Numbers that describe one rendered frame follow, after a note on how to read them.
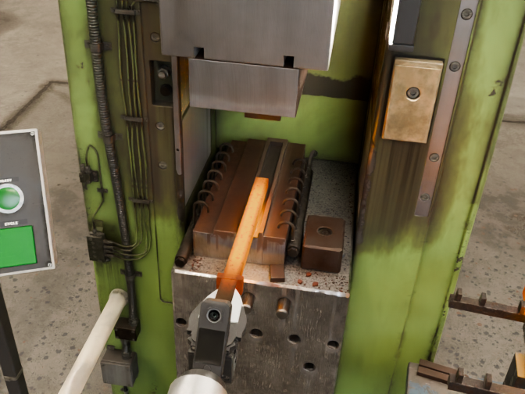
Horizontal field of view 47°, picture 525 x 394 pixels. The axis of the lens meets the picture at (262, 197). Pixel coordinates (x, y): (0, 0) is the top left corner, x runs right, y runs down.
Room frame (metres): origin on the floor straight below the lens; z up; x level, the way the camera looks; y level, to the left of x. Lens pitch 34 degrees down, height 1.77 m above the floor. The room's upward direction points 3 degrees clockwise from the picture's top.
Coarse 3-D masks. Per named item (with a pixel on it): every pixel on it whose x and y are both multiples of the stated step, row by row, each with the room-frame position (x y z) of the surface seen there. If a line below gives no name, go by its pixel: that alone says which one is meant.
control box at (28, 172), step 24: (0, 144) 1.02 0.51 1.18; (24, 144) 1.03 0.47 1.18; (0, 168) 1.00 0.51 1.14; (24, 168) 1.01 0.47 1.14; (24, 192) 0.98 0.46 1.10; (48, 192) 1.05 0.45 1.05; (0, 216) 0.95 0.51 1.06; (24, 216) 0.96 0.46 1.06; (48, 216) 0.97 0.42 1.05; (48, 240) 0.95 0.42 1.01; (48, 264) 0.92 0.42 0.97
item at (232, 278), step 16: (256, 192) 1.10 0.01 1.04; (256, 208) 1.04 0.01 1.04; (240, 224) 0.98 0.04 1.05; (256, 224) 1.01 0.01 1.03; (240, 240) 0.93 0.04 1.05; (240, 256) 0.88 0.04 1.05; (224, 272) 0.83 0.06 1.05; (240, 272) 0.83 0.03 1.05; (224, 288) 0.78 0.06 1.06; (240, 288) 0.80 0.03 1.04
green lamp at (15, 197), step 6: (0, 192) 0.97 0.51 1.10; (6, 192) 0.97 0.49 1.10; (12, 192) 0.97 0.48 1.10; (0, 198) 0.96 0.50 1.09; (6, 198) 0.97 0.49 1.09; (12, 198) 0.97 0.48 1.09; (18, 198) 0.97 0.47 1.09; (0, 204) 0.96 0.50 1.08; (6, 204) 0.96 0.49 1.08; (12, 204) 0.96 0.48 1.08
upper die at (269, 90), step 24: (192, 72) 1.04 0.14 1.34; (216, 72) 1.03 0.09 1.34; (240, 72) 1.03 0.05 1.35; (264, 72) 1.02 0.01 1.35; (288, 72) 1.01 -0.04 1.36; (192, 96) 1.04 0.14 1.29; (216, 96) 1.03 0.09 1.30; (240, 96) 1.03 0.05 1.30; (264, 96) 1.02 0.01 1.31; (288, 96) 1.01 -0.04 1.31
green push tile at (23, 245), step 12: (12, 228) 0.94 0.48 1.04; (24, 228) 0.94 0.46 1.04; (0, 240) 0.92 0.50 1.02; (12, 240) 0.92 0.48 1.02; (24, 240) 0.93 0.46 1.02; (0, 252) 0.91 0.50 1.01; (12, 252) 0.91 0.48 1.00; (24, 252) 0.92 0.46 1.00; (0, 264) 0.89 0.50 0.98; (12, 264) 0.90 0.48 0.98; (24, 264) 0.91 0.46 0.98
